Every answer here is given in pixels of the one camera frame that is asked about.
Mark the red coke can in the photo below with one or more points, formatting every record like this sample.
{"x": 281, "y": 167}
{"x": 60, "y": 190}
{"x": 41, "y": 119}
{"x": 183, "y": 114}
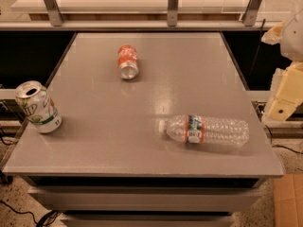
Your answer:
{"x": 127, "y": 62}

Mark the cardboard box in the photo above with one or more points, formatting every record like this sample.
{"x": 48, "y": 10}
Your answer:
{"x": 288, "y": 201}

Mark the green white 7up can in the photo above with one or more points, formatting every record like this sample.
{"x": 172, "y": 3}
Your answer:
{"x": 34, "y": 100}

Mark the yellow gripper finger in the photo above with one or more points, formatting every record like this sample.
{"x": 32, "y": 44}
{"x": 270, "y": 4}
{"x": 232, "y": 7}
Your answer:
{"x": 273, "y": 35}
{"x": 286, "y": 93}

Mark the grey cabinet drawer front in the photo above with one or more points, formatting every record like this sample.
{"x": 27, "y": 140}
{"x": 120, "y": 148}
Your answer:
{"x": 144, "y": 198}

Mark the clear plastic water bottle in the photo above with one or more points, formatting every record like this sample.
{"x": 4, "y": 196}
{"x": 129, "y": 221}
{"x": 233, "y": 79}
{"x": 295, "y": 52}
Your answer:
{"x": 197, "y": 129}

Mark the metal frame rail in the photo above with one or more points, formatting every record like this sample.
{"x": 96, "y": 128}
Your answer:
{"x": 123, "y": 15}

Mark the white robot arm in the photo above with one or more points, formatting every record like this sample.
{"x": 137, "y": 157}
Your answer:
{"x": 291, "y": 45}

